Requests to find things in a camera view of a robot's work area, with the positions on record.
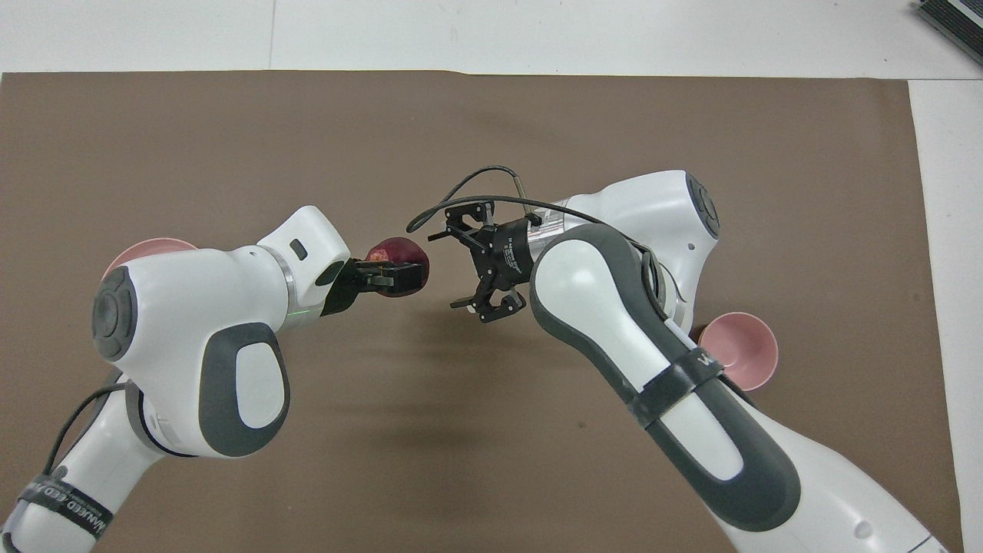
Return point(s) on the brown table mat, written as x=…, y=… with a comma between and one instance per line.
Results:
x=461, y=430

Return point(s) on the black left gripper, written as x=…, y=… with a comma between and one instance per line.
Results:
x=349, y=288

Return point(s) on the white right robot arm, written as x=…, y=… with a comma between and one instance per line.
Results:
x=614, y=307

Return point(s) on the dark red apple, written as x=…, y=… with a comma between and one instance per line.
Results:
x=407, y=252

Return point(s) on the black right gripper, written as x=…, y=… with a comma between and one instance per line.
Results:
x=507, y=253

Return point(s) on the pink bowl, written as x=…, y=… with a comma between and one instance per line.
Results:
x=741, y=349

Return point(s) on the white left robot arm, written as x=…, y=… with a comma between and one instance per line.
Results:
x=192, y=307

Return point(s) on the dark ribbed box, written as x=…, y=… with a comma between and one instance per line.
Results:
x=956, y=23

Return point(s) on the pink plate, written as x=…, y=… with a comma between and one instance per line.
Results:
x=150, y=250

